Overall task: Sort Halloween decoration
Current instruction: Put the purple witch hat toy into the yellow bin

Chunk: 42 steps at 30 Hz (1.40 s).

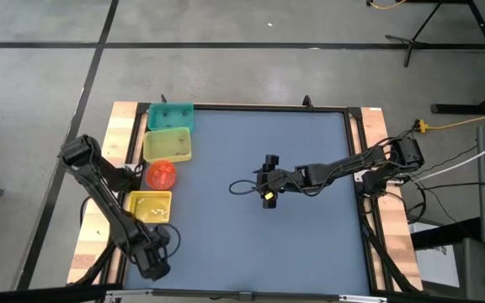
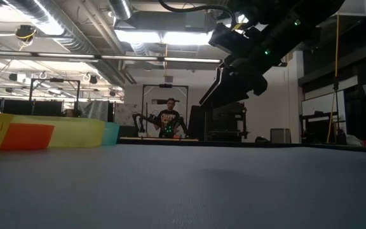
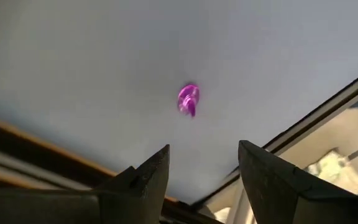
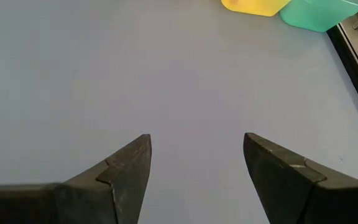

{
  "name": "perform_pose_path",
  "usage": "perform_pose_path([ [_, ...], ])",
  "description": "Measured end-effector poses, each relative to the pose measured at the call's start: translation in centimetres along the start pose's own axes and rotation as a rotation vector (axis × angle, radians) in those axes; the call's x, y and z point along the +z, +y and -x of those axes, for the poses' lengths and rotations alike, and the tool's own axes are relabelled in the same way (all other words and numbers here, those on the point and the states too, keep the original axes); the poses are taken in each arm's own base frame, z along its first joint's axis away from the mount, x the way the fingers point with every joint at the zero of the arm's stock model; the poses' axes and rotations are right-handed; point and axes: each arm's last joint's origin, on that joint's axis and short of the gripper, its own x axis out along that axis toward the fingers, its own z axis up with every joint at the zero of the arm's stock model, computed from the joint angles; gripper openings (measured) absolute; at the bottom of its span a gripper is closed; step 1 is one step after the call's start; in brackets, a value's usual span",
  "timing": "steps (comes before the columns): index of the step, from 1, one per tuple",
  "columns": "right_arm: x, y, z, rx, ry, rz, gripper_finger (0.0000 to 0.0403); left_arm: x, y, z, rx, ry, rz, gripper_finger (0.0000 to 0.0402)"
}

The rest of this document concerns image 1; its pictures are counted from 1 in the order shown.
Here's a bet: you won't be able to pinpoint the yellow slotted plastic basket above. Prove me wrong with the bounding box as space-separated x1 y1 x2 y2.
125 190 173 225

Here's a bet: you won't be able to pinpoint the light wooden side board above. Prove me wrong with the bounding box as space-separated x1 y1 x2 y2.
66 100 142 286
358 107 424 292

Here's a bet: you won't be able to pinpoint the orange translucent round bowl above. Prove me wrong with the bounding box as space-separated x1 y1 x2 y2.
146 159 179 191

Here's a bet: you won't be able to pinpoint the yellow-green plastic bin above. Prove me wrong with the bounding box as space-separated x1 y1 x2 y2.
141 127 194 164

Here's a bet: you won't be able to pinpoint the teal plastic bin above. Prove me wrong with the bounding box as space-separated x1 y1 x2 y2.
147 102 195 134

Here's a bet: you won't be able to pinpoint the black tripod stand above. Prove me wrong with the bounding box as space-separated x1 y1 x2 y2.
384 2 444 68

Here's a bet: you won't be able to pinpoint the black desk stand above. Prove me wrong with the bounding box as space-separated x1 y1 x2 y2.
430 0 485 115

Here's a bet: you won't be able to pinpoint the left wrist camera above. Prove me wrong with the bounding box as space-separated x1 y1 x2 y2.
151 226 173 248

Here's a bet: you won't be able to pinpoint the black looped cable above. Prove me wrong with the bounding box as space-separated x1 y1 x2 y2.
228 179 265 196
157 223 183 259

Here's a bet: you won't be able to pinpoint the black floor cables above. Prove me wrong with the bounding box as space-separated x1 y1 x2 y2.
402 125 485 226

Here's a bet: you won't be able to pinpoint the white cable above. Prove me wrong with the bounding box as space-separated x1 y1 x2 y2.
413 133 485 183

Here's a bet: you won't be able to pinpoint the yellow extension cable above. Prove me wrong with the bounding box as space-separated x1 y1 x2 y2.
413 107 485 132

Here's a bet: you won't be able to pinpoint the yellow hanging cable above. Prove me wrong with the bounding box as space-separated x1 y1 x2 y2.
366 0 408 10

